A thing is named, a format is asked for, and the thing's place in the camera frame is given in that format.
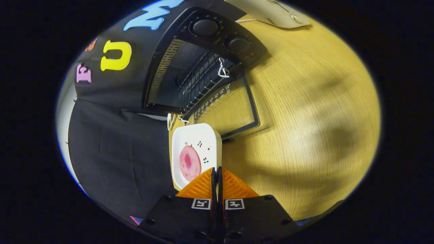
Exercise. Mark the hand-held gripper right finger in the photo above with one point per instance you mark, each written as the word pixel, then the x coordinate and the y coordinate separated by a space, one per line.
pixel 254 220

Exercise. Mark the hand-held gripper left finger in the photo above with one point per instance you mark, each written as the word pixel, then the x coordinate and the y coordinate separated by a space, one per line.
pixel 183 220

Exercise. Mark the pink meat slice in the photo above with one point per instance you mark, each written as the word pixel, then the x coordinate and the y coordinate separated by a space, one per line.
pixel 190 162

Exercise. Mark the white rectangular food plate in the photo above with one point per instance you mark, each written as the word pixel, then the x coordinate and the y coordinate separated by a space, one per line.
pixel 203 139

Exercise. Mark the black toaster oven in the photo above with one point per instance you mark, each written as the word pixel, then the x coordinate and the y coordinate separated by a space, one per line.
pixel 210 37

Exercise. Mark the white toaster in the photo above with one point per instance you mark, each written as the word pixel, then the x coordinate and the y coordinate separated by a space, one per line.
pixel 271 12

